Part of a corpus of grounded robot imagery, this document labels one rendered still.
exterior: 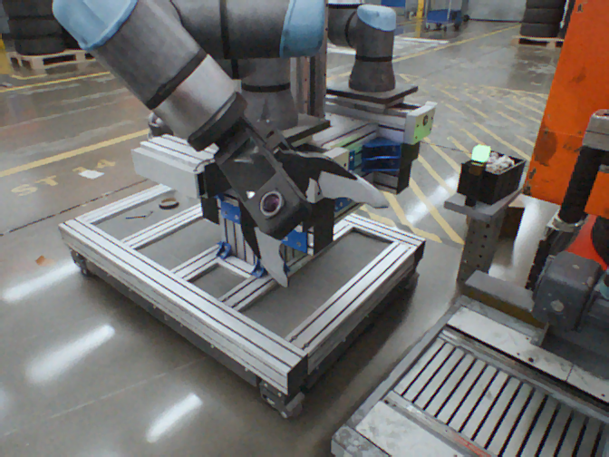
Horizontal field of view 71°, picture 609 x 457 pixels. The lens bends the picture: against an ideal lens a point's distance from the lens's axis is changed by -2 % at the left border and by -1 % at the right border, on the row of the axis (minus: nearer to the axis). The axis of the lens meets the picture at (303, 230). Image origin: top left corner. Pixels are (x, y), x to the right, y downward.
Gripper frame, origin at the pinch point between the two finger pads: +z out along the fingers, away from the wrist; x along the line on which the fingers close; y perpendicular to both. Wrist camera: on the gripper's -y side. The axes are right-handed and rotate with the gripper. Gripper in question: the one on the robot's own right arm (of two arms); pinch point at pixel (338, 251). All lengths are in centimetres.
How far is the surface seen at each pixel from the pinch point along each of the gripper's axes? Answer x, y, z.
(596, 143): -37.8, 14.9, 23.5
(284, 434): 56, 40, 63
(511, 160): -50, 89, 73
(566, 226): -28.6, 15.8, 35.2
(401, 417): 27, 34, 77
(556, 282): -30, 45, 82
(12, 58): 280, 702, -169
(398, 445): 30, 26, 75
